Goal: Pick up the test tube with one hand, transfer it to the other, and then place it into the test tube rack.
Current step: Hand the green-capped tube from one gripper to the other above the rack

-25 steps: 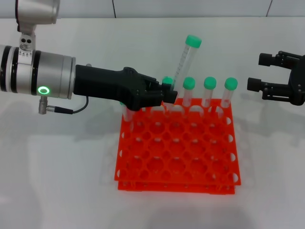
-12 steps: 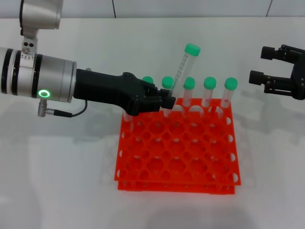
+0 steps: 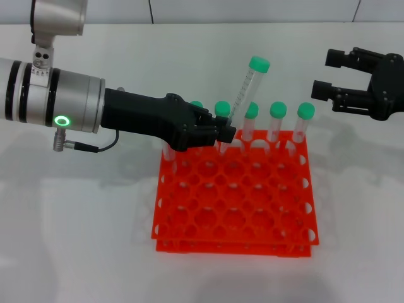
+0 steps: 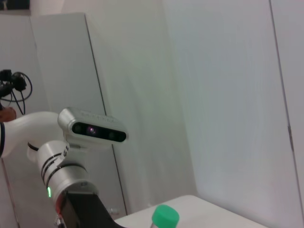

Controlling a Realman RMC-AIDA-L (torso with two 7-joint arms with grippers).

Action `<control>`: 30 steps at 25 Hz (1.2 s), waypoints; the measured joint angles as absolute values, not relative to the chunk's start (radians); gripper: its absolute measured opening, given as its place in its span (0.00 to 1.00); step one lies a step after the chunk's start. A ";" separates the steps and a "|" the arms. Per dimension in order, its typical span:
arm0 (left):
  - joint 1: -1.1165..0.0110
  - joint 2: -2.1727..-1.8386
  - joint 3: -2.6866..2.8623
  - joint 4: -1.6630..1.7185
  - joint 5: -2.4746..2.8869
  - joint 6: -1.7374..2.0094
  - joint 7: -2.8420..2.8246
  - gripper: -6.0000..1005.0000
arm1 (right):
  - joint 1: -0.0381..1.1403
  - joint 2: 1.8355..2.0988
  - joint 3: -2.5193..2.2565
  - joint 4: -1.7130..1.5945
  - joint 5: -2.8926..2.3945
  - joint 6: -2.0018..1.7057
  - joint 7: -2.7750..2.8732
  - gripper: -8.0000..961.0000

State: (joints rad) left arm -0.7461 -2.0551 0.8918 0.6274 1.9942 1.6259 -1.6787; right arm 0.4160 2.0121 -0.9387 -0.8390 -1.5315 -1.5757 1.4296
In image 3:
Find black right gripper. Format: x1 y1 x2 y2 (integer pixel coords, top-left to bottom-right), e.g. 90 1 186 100
311 47 404 121

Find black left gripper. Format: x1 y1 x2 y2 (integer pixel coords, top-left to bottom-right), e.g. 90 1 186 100
100 88 237 152

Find orange test tube rack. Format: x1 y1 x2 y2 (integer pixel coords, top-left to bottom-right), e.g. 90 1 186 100
150 128 320 258

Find black cable silver plug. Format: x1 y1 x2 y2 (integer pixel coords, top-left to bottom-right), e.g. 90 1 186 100
52 128 120 153

